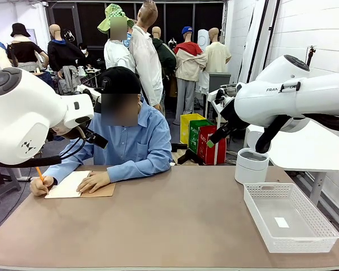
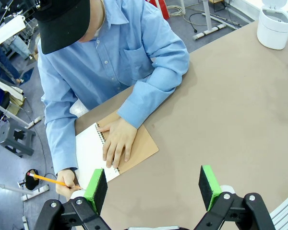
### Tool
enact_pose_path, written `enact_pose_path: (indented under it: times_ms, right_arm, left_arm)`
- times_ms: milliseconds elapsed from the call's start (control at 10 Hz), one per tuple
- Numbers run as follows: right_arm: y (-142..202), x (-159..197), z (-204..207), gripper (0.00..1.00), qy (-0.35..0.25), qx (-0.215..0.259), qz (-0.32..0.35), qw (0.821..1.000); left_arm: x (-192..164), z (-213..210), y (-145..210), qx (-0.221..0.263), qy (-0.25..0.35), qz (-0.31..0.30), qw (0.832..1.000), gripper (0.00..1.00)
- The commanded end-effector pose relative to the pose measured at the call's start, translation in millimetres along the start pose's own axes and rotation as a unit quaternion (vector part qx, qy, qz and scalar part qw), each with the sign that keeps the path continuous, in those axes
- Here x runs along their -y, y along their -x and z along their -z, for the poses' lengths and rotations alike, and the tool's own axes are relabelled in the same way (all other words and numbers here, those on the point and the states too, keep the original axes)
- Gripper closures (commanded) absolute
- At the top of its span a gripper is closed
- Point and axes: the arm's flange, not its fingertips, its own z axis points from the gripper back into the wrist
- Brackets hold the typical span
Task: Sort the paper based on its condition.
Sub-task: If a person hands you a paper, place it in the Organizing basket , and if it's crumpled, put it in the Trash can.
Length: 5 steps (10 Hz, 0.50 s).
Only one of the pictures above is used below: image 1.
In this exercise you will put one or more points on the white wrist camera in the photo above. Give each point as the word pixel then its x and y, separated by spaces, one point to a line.
pixel 82 90
pixel 221 96

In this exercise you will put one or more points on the black tripod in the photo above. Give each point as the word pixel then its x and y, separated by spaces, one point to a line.
pixel 310 55

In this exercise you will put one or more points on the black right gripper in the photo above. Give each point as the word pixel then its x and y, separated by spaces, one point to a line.
pixel 234 118

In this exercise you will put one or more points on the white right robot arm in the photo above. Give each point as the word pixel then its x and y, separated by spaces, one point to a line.
pixel 313 96

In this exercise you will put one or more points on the person's right hand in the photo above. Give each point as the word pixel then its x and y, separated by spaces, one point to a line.
pixel 41 186

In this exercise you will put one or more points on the green recycling bag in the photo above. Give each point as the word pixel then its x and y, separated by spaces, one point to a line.
pixel 195 135

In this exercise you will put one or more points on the mannequin black hoodie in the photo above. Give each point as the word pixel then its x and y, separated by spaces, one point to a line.
pixel 63 55

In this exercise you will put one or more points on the person's right forearm blue sleeve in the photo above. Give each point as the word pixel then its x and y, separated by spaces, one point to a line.
pixel 70 162

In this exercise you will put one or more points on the person torso blue shirt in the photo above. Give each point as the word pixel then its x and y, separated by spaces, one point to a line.
pixel 130 141

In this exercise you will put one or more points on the mannequin dark green hoodie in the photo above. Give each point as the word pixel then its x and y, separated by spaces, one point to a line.
pixel 166 56

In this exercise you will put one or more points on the masked background person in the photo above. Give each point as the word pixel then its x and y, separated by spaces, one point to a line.
pixel 86 50

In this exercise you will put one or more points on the white round trash can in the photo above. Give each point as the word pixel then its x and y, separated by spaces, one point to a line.
pixel 250 172

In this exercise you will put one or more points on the person's left hand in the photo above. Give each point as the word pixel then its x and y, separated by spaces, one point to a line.
pixel 94 180

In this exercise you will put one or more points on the mannequin green checked hat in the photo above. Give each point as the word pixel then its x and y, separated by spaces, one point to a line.
pixel 117 56

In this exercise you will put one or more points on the small white side table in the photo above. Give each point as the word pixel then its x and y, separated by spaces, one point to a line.
pixel 216 107

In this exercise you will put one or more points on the mannequin black bucket hat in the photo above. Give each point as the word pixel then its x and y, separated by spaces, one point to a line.
pixel 24 52

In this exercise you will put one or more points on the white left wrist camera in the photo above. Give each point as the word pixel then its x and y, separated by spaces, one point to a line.
pixel 82 90

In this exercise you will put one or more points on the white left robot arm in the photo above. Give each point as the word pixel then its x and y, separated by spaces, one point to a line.
pixel 22 113

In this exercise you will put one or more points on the red recycling bag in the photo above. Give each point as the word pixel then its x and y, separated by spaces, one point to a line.
pixel 217 156

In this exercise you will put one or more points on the person's left forearm blue sleeve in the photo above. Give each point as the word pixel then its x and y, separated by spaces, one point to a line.
pixel 138 170

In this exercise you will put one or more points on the mannequin blue cap red jacket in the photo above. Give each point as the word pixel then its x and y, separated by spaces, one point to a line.
pixel 189 62

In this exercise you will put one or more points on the mannequin cream shirt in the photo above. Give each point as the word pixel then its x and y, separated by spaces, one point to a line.
pixel 217 56

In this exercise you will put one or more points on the black cap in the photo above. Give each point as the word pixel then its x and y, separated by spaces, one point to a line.
pixel 118 79

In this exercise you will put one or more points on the yellow pencil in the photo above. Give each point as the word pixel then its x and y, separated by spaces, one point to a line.
pixel 39 172

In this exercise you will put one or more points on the white desk leg frame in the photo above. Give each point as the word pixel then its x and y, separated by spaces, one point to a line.
pixel 31 178

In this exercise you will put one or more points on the grey cabinet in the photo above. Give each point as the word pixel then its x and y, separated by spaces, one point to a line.
pixel 219 80

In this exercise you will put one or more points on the yellow recycling bag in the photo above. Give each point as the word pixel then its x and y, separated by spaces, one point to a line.
pixel 186 127

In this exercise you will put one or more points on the white basket label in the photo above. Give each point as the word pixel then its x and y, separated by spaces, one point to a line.
pixel 281 222

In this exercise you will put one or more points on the spiral notebook brown cover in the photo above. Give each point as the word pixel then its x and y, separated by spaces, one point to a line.
pixel 101 192

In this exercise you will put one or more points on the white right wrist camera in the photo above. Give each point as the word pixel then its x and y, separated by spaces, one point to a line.
pixel 221 96

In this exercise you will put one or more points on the tall mannequin white shirt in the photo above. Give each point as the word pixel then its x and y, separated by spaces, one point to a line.
pixel 147 65

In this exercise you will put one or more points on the white perforated plastic basket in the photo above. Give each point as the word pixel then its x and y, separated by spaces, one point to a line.
pixel 313 242

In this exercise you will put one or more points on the white oval fan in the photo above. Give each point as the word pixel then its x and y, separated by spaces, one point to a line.
pixel 203 39

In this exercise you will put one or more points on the black floor stand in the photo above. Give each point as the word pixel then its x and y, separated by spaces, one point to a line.
pixel 190 156

